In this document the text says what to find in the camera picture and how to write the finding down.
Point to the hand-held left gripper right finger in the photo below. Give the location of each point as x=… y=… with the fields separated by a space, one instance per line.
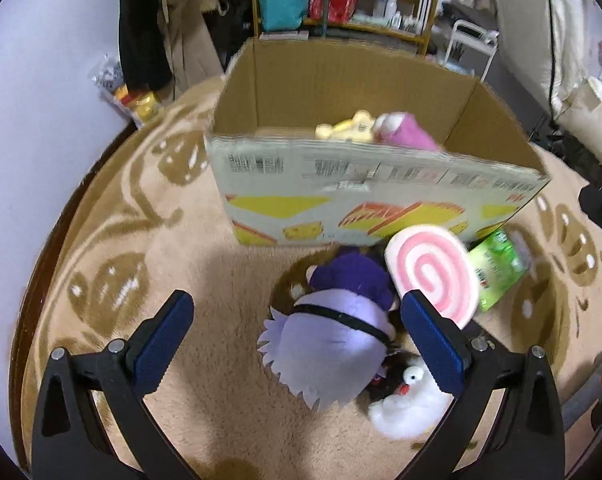
x=433 y=345

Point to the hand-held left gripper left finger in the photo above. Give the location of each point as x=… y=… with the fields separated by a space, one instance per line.
x=163 y=340

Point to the white and black plush toy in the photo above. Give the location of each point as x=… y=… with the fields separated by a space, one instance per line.
x=406 y=405

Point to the pink swirl plush roll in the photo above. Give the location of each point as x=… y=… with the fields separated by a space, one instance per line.
x=431 y=265

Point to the green tissue pack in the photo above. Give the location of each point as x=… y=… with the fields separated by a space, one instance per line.
x=496 y=270

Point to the purple plush doll white hair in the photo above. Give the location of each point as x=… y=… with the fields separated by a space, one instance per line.
x=331 y=340

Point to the printed cardboard box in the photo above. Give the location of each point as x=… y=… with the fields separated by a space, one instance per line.
x=381 y=185

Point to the beige printed blanket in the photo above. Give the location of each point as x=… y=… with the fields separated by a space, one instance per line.
x=206 y=310

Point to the black chair base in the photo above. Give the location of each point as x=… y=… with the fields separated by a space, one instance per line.
x=553 y=137

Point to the cream folded mattress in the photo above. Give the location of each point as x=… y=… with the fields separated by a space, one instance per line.
x=531 y=35

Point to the white trolley cart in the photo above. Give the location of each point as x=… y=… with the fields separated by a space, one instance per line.
x=473 y=45

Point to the pink plush toy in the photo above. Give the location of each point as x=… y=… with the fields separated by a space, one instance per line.
x=406 y=135

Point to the yellow plush toy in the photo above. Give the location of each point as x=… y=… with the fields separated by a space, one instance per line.
x=346 y=130

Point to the clear bag of snacks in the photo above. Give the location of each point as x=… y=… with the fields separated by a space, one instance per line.
x=131 y=100

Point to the yellow wooden shelf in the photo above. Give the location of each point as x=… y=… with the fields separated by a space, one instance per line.
x=426 y=10

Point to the row of white bottles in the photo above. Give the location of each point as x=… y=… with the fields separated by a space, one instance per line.
x=388 y=7

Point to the beige hanging coat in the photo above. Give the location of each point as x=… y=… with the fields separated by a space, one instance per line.
x=191 y=45

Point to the black hanging garment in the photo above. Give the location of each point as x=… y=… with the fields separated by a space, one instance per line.
x=141 y=40

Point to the stack of books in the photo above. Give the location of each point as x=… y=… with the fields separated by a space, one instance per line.
x=283 y=36

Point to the dark hanging coat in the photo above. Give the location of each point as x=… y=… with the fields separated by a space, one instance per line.
x=233 y=10

